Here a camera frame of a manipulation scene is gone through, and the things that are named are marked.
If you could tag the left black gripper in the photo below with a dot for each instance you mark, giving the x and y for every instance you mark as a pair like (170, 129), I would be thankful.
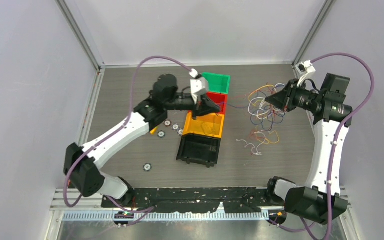
(204, 106)

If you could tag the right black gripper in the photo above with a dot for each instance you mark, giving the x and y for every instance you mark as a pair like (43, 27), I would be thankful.
(285, 99)

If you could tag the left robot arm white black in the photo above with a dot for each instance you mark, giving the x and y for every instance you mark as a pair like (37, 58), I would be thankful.
(83, 163)

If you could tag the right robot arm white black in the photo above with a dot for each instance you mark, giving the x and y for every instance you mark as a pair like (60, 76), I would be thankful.
(321, 192)

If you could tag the red plastic bin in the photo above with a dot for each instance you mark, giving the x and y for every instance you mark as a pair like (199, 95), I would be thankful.
(220, 99)

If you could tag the yellow plastic bin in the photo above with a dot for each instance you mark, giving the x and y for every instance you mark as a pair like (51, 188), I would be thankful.
(210, 125)

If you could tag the green plastic bin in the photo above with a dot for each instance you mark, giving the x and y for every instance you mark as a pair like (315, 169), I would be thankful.
(217, 83)

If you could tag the round disc middle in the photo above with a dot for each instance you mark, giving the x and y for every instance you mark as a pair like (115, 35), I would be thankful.
(175, 127)

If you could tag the round disc red centre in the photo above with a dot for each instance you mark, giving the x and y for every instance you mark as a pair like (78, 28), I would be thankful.
(167, 123)

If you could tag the black plastic bin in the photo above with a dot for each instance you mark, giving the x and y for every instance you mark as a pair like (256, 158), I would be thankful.
(199, 149)

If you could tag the round disc lower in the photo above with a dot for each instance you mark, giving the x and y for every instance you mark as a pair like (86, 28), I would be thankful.
(161, 134)

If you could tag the yellow triangular plastic piece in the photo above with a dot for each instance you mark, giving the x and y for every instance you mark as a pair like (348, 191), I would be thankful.
(154, 131)

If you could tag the lone round disc front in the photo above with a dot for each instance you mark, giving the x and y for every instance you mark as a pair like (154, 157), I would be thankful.
(147, 167)

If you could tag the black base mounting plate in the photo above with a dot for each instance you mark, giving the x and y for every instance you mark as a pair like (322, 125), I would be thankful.
(195, 200)

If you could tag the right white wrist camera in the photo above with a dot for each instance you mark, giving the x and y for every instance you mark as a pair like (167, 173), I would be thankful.
(304, 71)

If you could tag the aluminium frame rail front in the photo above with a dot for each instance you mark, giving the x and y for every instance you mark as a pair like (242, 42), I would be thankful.
(90, 209)

